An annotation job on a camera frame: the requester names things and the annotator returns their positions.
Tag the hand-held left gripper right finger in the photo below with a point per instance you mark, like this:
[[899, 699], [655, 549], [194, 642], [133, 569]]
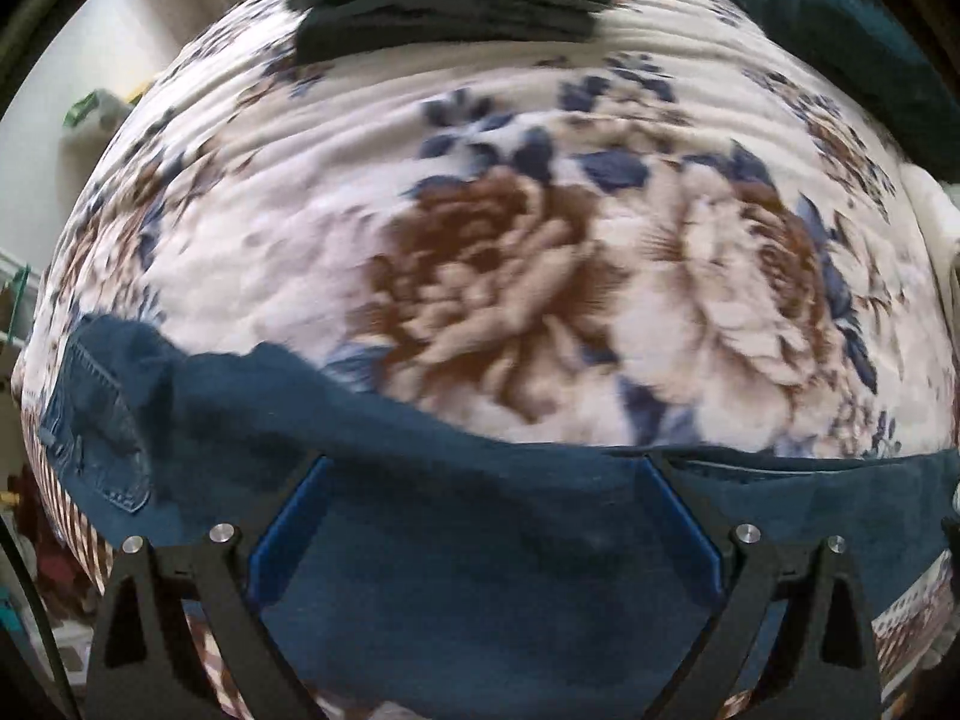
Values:
[[679, 532]]

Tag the floral printed blanket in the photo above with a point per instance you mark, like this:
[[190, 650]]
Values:
[[525, 240]]

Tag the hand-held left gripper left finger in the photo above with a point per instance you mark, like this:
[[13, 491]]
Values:
[[289, 532]]

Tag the teal velvet duvet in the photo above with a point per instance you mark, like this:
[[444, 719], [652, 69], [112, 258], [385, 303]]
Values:
[[825, 30]]

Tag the folded dark denim pants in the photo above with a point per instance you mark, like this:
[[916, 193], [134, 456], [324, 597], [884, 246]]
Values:
[[450, 15]]

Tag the blue denim pants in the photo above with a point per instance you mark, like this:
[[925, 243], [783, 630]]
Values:
[[487, 540]]

